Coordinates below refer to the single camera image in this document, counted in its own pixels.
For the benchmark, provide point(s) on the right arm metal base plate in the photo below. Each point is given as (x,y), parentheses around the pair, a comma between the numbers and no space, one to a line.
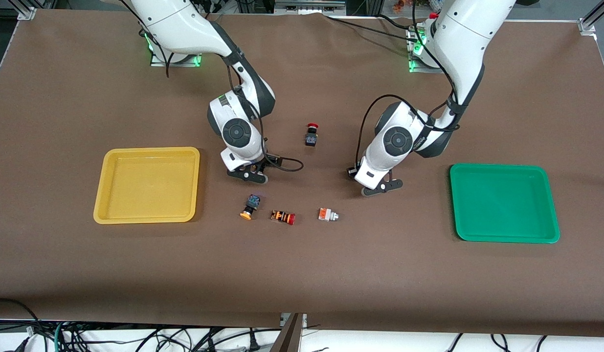
(184,61)

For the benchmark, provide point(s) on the yellow cap push button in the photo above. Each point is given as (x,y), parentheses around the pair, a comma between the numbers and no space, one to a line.
(252,203)

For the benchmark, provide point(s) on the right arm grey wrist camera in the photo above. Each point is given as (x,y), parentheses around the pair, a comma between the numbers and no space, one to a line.
(248,177)

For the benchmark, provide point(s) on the red cap orange striped button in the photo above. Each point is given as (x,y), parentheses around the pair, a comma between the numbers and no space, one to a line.
(282,216)

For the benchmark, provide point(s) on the red cap black push button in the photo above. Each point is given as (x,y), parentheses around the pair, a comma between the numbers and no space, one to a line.
(310,139)

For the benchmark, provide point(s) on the yellow plastic tray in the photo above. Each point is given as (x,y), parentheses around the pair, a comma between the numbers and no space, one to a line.
(145,195)

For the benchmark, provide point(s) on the brown table mat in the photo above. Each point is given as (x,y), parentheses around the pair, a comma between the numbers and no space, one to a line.
(302,274)

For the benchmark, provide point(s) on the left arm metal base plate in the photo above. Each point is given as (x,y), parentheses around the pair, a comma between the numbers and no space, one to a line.
(414,66)

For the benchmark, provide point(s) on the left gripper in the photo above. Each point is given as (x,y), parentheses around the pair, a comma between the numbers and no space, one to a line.
(350,173)

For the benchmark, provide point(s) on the aluminium table frame leg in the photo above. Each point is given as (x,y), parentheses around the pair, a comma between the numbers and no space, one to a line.
(292,337)

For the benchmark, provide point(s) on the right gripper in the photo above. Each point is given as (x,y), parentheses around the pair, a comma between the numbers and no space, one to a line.
(261,167)

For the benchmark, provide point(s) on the aluminium rail behind table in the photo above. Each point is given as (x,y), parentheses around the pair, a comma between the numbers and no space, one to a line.
(309,6)

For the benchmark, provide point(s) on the white orange push button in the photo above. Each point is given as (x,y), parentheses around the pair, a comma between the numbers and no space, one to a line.
(326,214)

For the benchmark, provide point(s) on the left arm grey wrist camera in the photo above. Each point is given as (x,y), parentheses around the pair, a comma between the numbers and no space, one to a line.
(390,186)

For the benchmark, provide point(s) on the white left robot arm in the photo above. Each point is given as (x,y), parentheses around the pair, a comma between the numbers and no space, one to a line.
(468,44)

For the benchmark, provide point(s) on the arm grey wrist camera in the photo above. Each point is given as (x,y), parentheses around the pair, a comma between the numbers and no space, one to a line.
(390,186)
(248,177)

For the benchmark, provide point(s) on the metal table corner bracket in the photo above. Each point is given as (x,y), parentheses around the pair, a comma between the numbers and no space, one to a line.
(28,13)
(586,25)

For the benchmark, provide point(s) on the green plastic tray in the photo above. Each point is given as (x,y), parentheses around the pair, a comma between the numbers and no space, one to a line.
(507,225)

